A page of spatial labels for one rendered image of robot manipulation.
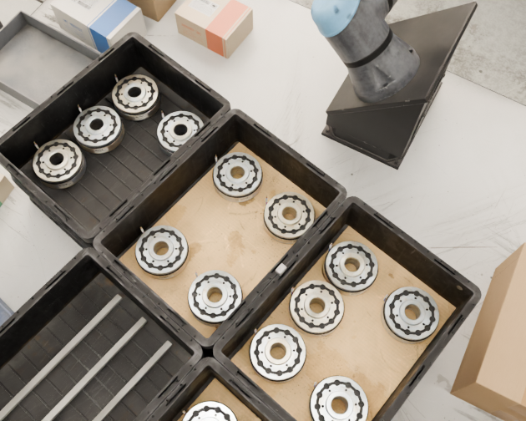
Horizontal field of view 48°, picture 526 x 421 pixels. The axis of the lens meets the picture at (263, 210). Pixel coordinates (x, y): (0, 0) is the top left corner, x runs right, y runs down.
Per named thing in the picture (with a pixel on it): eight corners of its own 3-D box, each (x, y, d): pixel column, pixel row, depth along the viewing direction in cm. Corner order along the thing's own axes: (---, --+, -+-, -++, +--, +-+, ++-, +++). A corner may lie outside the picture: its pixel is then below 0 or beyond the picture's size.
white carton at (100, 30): (147, 32, 158) (141, 8, 150) (118, 63, 154) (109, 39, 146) (90, -1, 163) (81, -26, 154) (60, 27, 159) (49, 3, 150)
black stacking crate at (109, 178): (142, 64, 140) (133, 31, 130) (235, 135, 132) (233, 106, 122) (9, 177, 128) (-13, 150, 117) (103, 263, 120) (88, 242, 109)
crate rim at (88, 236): (134, 36, 131) (132, 28, 129) (235, 111, 123) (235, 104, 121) (-10, 154, 119) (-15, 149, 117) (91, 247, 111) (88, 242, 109)
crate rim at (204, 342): (235, 111, 123) (235, 104, 121) (349, 197, 115) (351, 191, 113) (91, 247, 111) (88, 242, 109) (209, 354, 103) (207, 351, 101)
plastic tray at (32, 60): (-25, 74, 152) (-34, 62, 148) (27, 22, 159) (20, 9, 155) (56, 122, 146) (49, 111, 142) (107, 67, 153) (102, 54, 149)
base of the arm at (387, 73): (382, 53, 136) (360, 19, 131) (433, 50, 124) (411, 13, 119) (345, 101, 133) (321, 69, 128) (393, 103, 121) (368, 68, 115)
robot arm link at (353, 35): (330, 64, 127) (293, 16, 120) (363, 20, 130) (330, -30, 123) (368, 63, 117) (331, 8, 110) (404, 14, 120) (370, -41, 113)
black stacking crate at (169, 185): (236, 136, 132) (235, 107, 122) (342, 216, 124) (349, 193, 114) (105, 264, 120) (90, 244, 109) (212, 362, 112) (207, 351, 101)
